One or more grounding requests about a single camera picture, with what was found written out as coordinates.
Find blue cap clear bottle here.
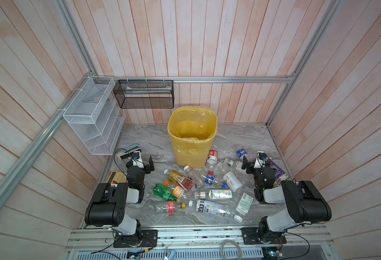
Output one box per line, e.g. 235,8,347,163
237,148,247,161

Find clear embossed bottle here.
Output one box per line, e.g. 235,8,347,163
216,158,246,174

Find white opaque bottle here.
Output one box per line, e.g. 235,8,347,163
223,172,242,192

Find red label clear bottle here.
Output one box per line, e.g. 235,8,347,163
206,150,218,167

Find blue label small bottle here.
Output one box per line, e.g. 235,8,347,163
205,171,227,189

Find pink label clear bottle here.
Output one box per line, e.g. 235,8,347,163
144,200,187,215

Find green white label bottle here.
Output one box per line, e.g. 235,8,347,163
194,188,233,200

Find clear white cap bottle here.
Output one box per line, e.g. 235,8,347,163
184,165,203,190

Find blue white label bottle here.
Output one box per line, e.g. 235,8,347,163
188,200,231,217

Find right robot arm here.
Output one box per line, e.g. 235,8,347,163
241,151,332,244

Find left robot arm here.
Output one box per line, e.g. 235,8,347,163
84,157,154,239

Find yellow plastic waste bin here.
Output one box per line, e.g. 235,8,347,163
167,106,218,169

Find yellow calculator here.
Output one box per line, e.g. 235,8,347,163
107,171,127,185

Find green plastic bottle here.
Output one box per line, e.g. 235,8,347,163
153,183,180,202

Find orange label bottle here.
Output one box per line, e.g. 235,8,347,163
163,180,186,200

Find red label tea bottle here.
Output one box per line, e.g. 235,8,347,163
163,169,193,190

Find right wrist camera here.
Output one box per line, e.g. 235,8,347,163
254,151,267,169

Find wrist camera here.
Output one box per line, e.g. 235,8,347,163
254,151,267,169
119,149,141,161

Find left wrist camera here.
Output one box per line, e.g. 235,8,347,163
119,149,141,161

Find white wire mesh shelf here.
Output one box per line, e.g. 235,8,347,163
63,76,126,156

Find black mesh wall basket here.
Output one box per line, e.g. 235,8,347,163
113,79,175,109

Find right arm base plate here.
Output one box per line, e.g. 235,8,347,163
240,227,287,245

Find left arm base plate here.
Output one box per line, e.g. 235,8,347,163
113,229,158,248

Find aluminium wall rail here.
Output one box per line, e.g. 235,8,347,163
110,76,294,83

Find grey coiled cable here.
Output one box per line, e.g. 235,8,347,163
219,239,243,260

